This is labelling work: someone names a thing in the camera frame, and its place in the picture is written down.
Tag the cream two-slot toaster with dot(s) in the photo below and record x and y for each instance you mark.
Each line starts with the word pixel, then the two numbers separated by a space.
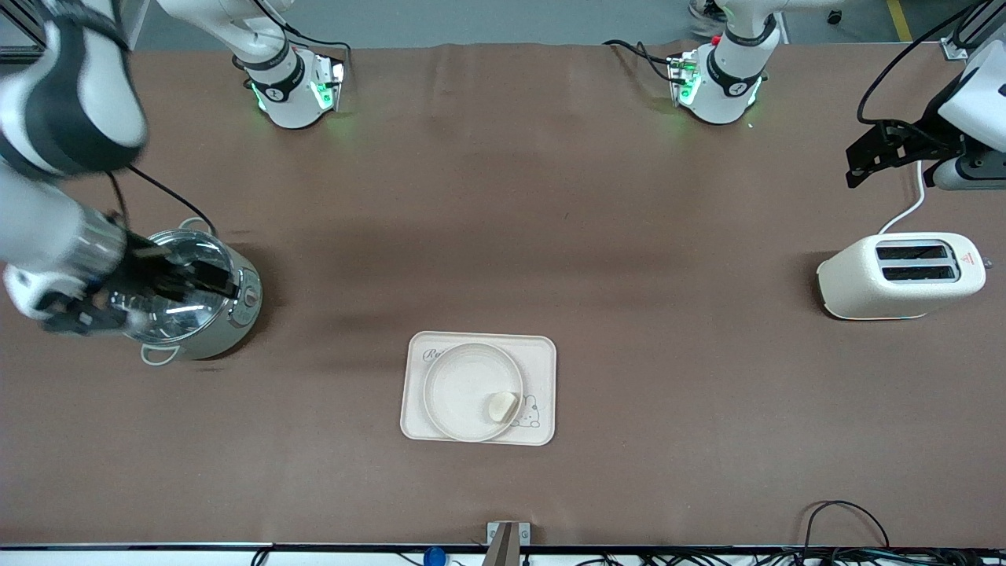
pixel 864 283

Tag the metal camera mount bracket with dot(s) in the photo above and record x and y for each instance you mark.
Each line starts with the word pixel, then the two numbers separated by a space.
pixel 507 542

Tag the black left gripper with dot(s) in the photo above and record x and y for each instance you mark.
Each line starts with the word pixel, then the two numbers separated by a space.
pixel 925 130

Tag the beige rabbit print tray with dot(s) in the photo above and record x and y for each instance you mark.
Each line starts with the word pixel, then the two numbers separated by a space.
pixel 542 369

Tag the brown table cover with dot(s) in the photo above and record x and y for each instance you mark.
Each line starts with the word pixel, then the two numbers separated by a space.
pixel 503 196

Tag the blue round knob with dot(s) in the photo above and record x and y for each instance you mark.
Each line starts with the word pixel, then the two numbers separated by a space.
pixel 434 556

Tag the beige round plate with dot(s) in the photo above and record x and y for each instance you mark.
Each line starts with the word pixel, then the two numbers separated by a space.
pixel 464 385

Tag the glass pot lid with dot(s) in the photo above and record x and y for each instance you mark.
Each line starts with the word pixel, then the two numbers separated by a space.
pixel 177 322

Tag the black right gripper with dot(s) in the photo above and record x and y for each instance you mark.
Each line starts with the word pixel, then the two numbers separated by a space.
pixel 144 263

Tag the pale steamed bun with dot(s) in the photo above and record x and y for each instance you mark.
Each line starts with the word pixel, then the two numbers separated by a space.
pixel 502 406

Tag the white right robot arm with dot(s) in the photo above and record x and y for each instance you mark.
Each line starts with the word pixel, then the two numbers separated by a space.
pixel 86 102

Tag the aluminium frame profile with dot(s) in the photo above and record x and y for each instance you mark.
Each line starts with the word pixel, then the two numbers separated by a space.
pixel 20 27
pixel 971 27

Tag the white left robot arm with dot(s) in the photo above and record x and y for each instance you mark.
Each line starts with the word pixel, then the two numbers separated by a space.
pixel 731 86

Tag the steel electric cooking pot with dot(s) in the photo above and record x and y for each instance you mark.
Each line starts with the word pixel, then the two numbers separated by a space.
pixel 228 330

